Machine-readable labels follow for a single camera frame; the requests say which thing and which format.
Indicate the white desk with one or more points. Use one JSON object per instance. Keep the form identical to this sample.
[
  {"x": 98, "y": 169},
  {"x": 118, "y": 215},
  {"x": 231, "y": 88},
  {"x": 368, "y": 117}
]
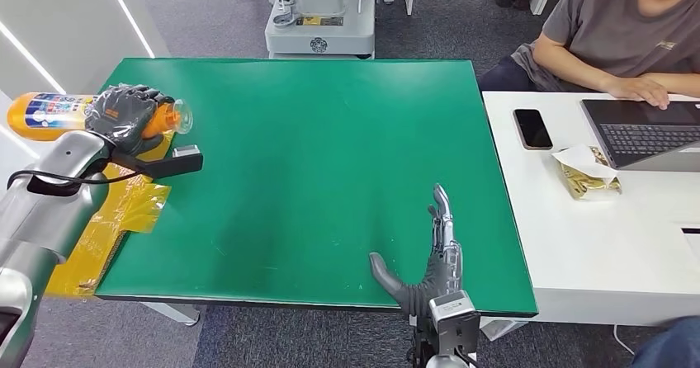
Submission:
[{"x": 601, "y": 245}]

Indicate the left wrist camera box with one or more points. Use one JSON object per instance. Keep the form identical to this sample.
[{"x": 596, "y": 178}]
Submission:
[{"x": 175, "y": 163}]

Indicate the person's right forearm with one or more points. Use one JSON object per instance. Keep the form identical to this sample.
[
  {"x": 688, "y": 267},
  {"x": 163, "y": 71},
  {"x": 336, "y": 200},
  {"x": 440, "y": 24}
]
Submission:
[{"x": 571, "y": 67}]

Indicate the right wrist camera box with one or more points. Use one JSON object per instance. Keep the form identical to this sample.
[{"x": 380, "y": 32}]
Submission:
[{"x": 454, "y": 322}]

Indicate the blue cloth object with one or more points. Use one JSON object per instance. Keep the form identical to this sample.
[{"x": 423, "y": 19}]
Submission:
[{"x": 670, "y": 346}]

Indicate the dark grey laptop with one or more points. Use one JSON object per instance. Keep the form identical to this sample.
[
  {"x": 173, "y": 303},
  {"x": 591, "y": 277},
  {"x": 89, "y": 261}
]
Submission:
[{"x": 640, "y": 133}]

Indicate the person's left forearm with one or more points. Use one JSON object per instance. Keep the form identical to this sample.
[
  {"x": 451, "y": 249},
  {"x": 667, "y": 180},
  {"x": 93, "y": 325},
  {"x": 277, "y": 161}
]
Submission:
[{"x": 681, "y": 84}]

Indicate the gold foil snack packet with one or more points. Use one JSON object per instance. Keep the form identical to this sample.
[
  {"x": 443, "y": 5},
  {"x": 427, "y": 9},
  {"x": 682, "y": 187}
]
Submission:
[{"x": 588, "y": 181}]

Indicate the white table leg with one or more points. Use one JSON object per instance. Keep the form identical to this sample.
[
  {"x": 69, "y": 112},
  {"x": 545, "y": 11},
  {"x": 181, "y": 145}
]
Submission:
[{"x": 172, "y": 313}]

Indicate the person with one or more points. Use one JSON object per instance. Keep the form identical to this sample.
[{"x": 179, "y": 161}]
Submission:
[{"x": 610, "y": 26}]

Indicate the yellow taped cardboard box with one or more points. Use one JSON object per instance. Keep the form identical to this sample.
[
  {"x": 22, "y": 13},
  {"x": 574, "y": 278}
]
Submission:
[{"x": 109, "y": 229}]

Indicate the black smartphone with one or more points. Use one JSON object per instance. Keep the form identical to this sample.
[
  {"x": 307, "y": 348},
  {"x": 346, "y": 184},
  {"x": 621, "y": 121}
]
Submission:
[{"x": 532, "y": 129}]

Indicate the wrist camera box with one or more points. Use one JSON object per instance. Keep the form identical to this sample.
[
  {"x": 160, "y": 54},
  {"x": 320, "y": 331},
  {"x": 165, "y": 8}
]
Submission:
[
  {"x": 175, "y": 163},
  {"x": 454, "y": 322}
]

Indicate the orange plastic bottle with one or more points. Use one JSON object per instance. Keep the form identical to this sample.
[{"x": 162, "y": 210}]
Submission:
[{"x": 43, "y": 117}]

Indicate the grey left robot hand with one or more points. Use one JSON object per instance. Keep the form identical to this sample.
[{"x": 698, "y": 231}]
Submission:
[{"x": 120, "y": 117}]

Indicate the white table foot bracket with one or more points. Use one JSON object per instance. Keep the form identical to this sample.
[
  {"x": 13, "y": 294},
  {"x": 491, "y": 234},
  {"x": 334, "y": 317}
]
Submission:
[{"x": 500, "y": 328}]

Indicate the person's right hand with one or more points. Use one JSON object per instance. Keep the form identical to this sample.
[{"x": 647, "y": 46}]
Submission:
[{"x": 640, "y": 89}]

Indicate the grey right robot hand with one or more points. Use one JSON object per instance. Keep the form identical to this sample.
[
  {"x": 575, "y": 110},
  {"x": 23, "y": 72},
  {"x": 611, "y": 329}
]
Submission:
[{"x": 446, "y": 267}]

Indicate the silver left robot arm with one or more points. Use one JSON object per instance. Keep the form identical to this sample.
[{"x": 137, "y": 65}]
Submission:
[{"x": 49, "y": 218}]

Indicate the grey machine with column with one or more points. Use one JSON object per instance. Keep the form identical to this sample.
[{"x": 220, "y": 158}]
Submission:
[{"x": 320, "y": 37}]

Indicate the green table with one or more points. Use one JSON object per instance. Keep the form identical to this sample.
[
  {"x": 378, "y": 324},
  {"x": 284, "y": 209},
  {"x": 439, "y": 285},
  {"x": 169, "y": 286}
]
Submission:
[{"x": 306, "y": 136}]

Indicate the white LED wall strip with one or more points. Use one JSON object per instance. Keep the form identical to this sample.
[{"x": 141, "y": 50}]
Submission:
[
  {"x": 33, "y": 56},
  {"x": 127, "y": 15}
]

